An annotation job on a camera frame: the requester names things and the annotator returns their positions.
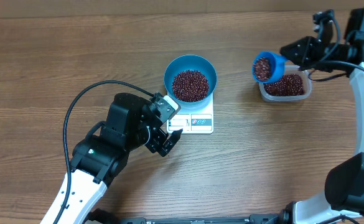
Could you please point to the white digital kitchen scale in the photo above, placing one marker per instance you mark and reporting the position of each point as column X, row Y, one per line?
column 193, row 117

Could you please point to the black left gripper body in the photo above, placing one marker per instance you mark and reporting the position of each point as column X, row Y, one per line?
column 152, row 140

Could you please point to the clear plastic container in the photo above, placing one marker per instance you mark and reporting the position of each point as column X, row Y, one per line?
column 289, row 69

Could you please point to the teal metal bowl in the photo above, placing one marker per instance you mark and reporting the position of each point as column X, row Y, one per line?
column 190, row 62

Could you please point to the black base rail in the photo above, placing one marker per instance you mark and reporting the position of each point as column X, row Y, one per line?
column 197, row 221

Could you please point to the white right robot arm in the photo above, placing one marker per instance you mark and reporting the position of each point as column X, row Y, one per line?
column 343, row 195

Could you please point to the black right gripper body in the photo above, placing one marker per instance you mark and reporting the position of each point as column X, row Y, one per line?
column 320, row 53

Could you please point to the red beans in scoop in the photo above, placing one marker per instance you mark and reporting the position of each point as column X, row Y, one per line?
column 262, row 69

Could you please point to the red beans in bowl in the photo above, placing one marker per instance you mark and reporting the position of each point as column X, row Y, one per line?
column 190, row 86

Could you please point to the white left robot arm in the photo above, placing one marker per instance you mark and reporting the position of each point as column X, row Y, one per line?
column 132, row 121

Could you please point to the blue plastic measuring scoop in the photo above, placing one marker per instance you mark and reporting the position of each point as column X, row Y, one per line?
column 277, row 66

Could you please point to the red adzuki beans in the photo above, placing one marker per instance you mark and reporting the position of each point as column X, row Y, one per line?
column 288, row 85

